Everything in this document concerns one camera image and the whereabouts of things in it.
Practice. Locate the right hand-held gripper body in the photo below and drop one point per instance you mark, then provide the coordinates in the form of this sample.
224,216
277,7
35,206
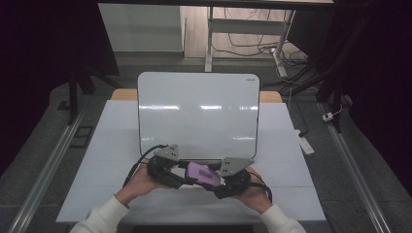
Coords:
236,184

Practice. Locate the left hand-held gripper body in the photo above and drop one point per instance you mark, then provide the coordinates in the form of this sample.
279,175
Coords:
160,168

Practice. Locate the purple black whiteboard eraser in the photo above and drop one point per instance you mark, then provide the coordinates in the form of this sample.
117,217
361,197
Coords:
202,173

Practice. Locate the white whiteboard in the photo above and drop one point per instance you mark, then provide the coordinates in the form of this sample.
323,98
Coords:
197,116

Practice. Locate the person's right hand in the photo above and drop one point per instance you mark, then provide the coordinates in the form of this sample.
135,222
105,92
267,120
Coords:
257,197

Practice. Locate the person's left hand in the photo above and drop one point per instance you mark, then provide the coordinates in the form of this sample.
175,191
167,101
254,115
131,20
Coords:
139,184

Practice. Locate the white power strip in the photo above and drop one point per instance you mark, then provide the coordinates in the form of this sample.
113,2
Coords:
305,143

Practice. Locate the black floor plate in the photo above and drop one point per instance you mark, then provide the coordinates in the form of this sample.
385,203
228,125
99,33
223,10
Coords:
81,136

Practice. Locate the black tripod stand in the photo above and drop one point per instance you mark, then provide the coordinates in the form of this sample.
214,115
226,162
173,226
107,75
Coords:
333,93
74,97

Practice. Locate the small white plug adapter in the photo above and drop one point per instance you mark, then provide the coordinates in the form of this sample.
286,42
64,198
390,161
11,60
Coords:
327,116

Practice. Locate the white cabinet panel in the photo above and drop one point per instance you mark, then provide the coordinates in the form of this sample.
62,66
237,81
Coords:
142,27

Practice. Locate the dark curtain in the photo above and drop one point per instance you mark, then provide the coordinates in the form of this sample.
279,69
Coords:
379,81
42,64

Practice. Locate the aluminium floor rail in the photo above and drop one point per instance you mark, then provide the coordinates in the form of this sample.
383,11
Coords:
353,174
48,171

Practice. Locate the white desk frame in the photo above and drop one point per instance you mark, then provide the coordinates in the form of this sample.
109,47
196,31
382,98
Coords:
246,26

